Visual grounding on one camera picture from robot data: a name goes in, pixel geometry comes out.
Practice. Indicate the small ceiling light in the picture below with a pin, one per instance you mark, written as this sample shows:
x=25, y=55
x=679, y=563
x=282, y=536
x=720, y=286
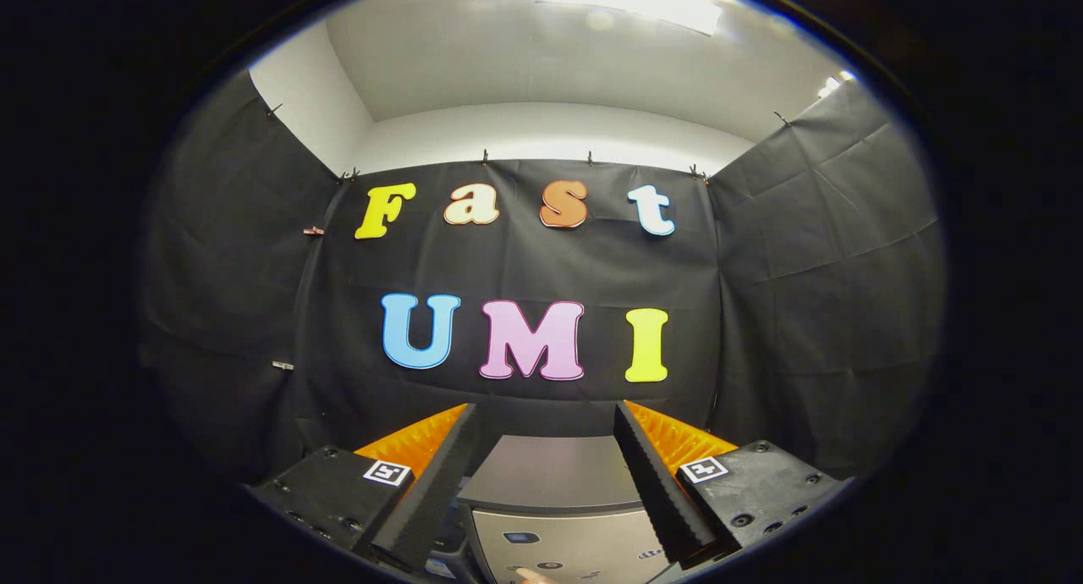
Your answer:
x=833, y=83

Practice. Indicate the black backdrop cloth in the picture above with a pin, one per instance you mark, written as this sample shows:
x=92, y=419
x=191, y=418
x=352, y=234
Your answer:
x=525, y=262

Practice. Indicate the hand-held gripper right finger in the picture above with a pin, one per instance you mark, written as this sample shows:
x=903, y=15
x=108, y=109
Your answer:
x=653, y=491

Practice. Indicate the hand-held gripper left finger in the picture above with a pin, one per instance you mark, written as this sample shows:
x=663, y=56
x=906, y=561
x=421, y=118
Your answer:
x=440, y=482

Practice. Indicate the grey washing machine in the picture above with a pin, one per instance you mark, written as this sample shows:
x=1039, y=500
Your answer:
x=550, y=474

